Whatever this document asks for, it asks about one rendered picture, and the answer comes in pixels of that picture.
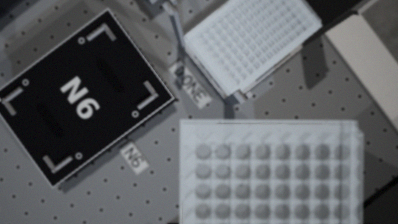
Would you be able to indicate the light grey label plate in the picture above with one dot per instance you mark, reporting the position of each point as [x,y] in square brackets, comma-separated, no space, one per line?
[134,157]

